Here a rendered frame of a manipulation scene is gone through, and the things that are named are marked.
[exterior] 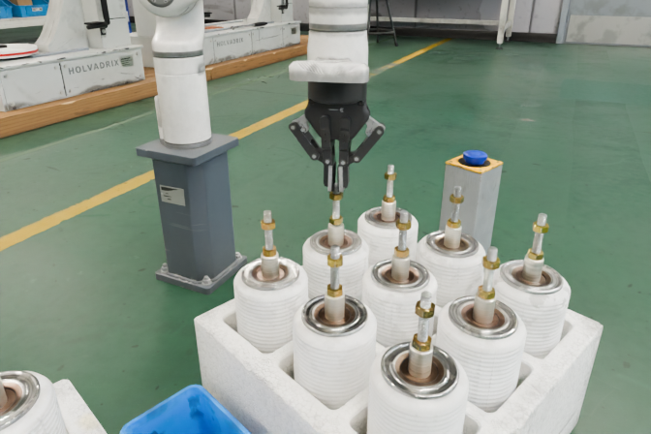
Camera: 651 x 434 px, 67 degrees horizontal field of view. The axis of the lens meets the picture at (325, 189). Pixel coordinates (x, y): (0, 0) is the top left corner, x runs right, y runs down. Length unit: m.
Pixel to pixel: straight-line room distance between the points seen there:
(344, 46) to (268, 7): 3.75
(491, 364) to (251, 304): 0.28
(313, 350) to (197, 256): 0.54
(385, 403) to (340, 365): 0.08
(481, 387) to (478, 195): 0.36
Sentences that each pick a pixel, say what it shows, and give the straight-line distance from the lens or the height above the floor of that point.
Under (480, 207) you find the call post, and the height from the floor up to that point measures 0.25.
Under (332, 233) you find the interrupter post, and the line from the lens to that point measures 0.70.
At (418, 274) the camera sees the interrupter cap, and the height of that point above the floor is 0.25.
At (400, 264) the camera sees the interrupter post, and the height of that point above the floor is 0.27.
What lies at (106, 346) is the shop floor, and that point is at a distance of 1.01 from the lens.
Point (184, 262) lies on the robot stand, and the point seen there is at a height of 0.06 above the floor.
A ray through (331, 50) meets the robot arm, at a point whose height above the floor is 0.53.
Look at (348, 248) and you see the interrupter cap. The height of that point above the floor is 0.25.
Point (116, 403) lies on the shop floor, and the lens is 0.89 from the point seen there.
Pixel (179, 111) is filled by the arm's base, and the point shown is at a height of 0.37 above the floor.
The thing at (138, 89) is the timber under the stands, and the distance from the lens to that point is 2.87.
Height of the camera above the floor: 0.60
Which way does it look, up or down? 23 degrees down
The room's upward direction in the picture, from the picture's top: straight up
